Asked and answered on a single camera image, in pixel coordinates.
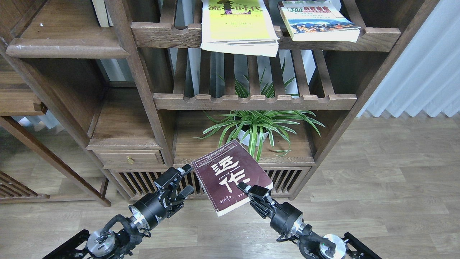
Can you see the yellow cover book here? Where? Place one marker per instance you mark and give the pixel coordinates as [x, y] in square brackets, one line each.
[238, 27]

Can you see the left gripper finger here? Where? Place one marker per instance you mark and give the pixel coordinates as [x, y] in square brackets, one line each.
[171, 177]
[188, 190]

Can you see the dark wooden bookshelf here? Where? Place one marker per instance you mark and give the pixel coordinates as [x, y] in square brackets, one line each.
[139, 88]

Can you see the blue landscape cover book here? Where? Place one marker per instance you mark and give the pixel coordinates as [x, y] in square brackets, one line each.
[317, 21]

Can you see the brass drawer knob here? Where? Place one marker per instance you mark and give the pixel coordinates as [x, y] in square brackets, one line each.
[129, 160]

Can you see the maroon book white characters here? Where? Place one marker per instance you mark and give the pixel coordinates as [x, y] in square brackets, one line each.
[223, 169]

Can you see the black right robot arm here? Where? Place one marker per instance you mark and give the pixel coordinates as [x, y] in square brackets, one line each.
[329, 246]

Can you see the white plant pot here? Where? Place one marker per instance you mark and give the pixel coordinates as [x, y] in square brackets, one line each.
[244, 137]

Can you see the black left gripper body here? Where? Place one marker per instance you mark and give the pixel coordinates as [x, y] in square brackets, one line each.
[151, 209]

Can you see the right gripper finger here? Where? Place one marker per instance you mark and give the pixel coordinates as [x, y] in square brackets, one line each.
[257, 194]
[260, 206]

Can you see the white upright book spine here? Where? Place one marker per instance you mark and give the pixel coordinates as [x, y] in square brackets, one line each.
[101, 12]

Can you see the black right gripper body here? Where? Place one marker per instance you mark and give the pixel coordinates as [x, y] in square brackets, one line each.
[286, 219]

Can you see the white pleated curtain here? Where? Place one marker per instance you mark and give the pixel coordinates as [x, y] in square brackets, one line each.
[426, 77]

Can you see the green spider plant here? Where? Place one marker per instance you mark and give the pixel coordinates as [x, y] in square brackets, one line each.
[272, 121]

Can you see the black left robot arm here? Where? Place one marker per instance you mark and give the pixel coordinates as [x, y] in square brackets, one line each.
[120, 235]

